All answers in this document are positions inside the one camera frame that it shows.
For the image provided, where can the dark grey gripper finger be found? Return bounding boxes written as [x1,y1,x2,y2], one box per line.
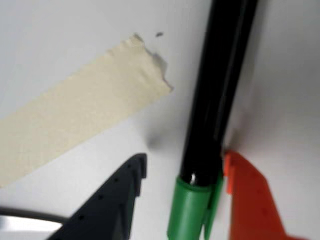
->
[48,153,148,240]

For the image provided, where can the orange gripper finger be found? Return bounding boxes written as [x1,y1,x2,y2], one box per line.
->
[223,149,308,240]

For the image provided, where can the green marker with black barrel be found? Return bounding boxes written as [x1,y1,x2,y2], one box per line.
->
[166,0,260,240]

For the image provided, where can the long beige masking tape strip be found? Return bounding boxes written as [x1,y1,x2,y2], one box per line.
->
[0,32,175,189]

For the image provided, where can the blue-handled scissors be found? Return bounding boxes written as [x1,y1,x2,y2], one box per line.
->
[0,206,70,235]

